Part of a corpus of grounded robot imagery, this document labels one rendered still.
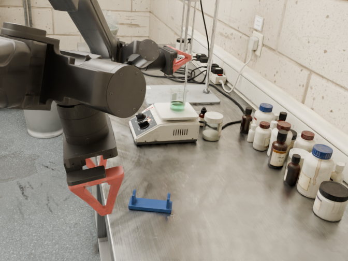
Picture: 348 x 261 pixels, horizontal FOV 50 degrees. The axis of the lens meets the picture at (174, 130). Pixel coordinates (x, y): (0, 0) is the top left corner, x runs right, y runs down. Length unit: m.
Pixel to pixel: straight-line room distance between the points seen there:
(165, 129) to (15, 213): 1.21
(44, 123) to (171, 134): 1.71
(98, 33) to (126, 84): 0.44
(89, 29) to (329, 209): 0.67
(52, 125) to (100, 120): 2.28
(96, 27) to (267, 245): 0.58
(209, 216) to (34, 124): 2.04
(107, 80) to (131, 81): 0.03
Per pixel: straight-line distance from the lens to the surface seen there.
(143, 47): 0.94
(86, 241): 1.90
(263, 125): 1.15
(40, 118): 2.72
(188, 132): 1.14
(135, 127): 1.16
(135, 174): 0.99
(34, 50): 0.40
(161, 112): 1.14
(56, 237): 1.94
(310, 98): 1.27
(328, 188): 0.95
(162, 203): 0.88
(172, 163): 1.05
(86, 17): 0.76
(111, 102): 0.39
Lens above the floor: 1.30
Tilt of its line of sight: 26 degrees down
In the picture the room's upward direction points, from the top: 5 degrees clockwise
